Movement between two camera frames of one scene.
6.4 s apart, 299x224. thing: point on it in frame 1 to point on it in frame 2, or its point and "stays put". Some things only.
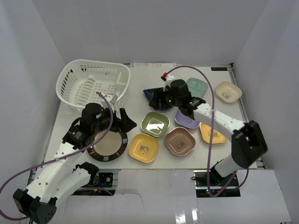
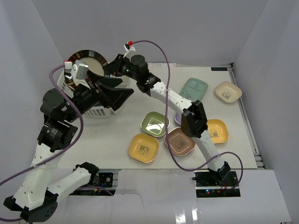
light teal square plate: [197, 87] stays put
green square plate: [155, 124] stays put
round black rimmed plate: [111, 147] to [96, 62]
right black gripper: [160, 94] to [114, 68]
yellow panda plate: [144, 148] stays put
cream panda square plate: [228, 92] stays put
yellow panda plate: [217, 138] stays put
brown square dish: [180, 141] stays put
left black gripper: [119, 122] to [99, 94]
